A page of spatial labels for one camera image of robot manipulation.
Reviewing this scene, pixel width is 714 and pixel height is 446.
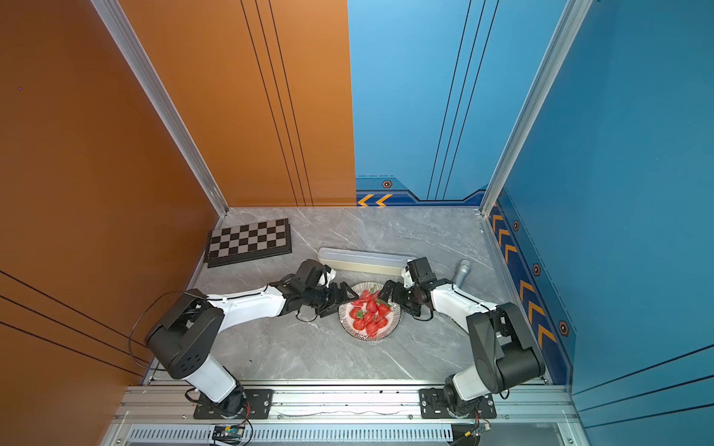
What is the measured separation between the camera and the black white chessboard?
1.04m

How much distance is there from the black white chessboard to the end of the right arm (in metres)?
0.46

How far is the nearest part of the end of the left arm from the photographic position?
706 mm

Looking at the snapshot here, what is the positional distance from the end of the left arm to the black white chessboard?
0.36 m
